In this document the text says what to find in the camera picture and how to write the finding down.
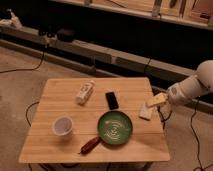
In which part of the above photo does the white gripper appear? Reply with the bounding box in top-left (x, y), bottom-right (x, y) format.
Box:
top-left (146, 80), bottom-right (192, 107)

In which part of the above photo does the green ceramic bowl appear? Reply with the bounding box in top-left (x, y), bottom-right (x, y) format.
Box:
top-left (97, 111), bottom-right (133, 145)

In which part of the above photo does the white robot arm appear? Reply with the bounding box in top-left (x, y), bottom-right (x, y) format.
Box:
top-left (145, 60), bottom-right (213, 108)

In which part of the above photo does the black smartphone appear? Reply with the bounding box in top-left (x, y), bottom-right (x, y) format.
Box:
top-left (105, 92), bottom-right (119, 110)

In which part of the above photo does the white carton box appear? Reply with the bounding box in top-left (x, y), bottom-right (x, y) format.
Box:
top-left (75, 80), bottom-right (95, 105)

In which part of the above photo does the brown sausage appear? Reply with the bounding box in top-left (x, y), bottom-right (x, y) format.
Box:
top-left (80, 137), bottom-right (101, 155)

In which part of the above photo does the wooden folding table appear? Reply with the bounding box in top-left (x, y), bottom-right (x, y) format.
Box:
top-left (19, 77), bottom-right (170, 163)

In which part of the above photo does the white plastic cup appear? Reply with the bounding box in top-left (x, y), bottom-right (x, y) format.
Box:
top-left (52, 116), bottom-right (73, 136)

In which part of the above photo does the black box on ledge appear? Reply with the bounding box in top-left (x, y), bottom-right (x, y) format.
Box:
top-left (57, 28), bottom-right (75, 42)

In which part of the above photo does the white object on ledge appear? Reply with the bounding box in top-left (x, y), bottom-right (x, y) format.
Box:
top-left (0, 9), bottom-right (22, 29)

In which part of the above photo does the black floor cable right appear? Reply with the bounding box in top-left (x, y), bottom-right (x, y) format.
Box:
top-left (190, 99), bottom-right (213, 171)

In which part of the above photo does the black floor cable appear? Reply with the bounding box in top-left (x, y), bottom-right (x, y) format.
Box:
top-left (190, 99), bottom-right (213, 171)
top-left (25, 100), bottom-right (41, 128)

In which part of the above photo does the black floor cable left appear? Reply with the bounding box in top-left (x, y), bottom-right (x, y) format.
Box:
top-left (25, 100), bottom-right (41, 128)

